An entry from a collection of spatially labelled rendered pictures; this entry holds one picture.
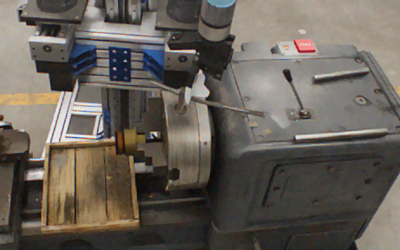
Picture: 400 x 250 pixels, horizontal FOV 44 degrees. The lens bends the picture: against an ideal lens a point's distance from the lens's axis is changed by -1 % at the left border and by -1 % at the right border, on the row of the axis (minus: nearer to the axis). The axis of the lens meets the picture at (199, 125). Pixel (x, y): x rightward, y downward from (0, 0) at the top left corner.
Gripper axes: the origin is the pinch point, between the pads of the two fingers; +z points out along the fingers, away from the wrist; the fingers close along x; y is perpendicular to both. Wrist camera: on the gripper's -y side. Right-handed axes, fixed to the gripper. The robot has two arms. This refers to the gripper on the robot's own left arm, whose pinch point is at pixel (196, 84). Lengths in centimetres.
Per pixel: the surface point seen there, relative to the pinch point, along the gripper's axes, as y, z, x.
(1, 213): -40, 37, -42
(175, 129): -1.8, 14.1, -6.5
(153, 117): -11.6, 21.7, -0.2
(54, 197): -33, 47, -27
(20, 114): -124, 152, 56
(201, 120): 3.6, 13.2, -0.4
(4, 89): -146, 155, 69
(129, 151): -13.9, 27.4, -11.1
